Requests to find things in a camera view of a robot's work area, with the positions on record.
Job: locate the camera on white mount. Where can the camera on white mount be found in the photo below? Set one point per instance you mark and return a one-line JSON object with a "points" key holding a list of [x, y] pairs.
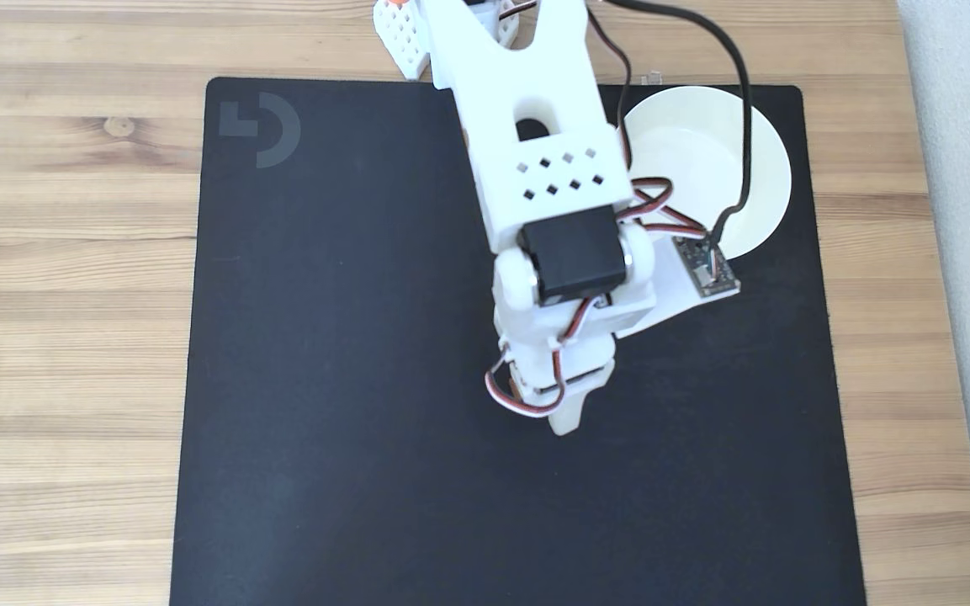
{"points": [[707, 271]]}

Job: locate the white round bowl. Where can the white round bowl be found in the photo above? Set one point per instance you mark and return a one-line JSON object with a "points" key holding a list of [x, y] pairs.
{"points": [[703, 143]]}

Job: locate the small clear plastic clip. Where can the small clear plastic clip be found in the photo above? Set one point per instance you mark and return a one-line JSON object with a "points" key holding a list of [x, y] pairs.
{"points": [[652, 77]]}

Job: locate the black mouse mat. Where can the black mouse mat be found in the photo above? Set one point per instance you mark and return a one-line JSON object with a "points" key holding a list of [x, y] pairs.
{"points": [[367, 463]]}

